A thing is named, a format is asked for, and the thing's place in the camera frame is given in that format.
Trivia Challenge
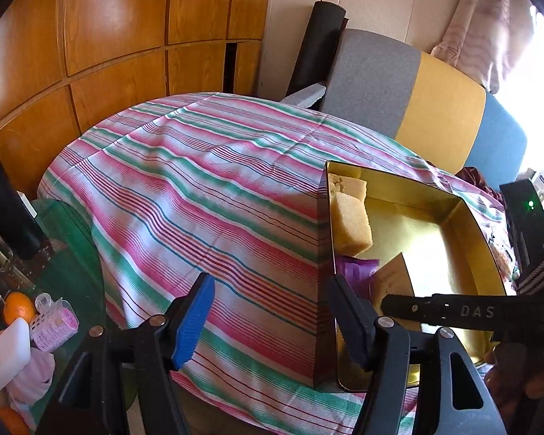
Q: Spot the small yellow sponge piece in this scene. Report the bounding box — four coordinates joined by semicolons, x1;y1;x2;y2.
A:
327;172;368;201

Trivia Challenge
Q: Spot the gold tin box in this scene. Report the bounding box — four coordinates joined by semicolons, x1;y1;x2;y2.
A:
314;160;512;393

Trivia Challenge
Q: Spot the striped tablecloth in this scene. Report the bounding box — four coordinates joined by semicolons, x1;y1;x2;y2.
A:
37;92;508;435

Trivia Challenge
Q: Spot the white foam piece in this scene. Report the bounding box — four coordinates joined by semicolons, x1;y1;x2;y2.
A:
282;82;327;109

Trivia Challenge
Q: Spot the dark red cloth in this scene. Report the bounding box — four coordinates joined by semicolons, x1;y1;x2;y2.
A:
455;166;505;204

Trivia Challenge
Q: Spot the orange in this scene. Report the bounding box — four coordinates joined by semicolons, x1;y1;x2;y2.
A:
0;408;30;435
3;292;36;326

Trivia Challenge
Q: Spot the pink striped curtain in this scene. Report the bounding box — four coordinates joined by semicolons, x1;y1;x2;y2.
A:
430;0;544;95

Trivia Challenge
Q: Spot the white cardboard box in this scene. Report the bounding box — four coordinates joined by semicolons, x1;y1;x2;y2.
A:
524;169;544;209

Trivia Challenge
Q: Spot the grey yellow blue chair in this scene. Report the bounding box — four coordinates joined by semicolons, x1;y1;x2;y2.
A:
320;29;528;191

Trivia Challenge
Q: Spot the purple packet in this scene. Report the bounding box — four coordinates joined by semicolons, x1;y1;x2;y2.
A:
334;256;380;295

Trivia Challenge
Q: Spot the wooden cabinet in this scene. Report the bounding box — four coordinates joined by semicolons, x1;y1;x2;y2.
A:
0;0;275;200

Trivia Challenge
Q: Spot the green glass table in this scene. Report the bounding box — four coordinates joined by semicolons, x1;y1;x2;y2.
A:
0;198;141;435

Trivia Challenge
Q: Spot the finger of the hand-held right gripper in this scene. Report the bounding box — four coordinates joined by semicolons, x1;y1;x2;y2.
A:
381;293;520;332

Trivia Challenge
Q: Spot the pink cloth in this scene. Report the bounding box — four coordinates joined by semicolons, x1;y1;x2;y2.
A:
5;347;56;413

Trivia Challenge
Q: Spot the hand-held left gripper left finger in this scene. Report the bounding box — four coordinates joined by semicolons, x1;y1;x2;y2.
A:
36;272;217;435

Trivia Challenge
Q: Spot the black rolled mat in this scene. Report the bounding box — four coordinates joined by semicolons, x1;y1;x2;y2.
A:
287;1;348;100

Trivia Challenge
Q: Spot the person's right hand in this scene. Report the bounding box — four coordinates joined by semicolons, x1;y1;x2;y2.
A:
484;343;544;400

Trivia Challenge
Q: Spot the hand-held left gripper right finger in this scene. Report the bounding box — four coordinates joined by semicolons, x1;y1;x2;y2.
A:
326;274;504;435

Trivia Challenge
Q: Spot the white soap block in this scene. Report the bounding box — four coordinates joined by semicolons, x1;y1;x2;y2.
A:
0;317;32;392

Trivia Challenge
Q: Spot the large yellow sponge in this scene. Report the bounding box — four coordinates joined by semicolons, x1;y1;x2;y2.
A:
328;191;373;256

